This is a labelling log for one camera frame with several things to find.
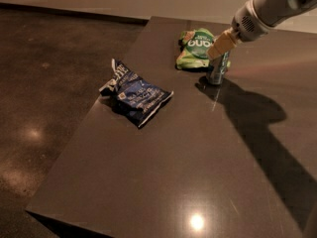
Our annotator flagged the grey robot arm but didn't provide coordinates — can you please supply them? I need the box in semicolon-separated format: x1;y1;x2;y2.
207;0;317;61

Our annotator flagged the green rice chip bag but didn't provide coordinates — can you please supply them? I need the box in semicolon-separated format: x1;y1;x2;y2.
175;28;214;71

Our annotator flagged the blue chip bag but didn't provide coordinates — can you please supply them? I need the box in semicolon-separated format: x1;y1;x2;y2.
99;59;173;128

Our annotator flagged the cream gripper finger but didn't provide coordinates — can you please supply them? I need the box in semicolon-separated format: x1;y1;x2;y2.
207;28;238;60

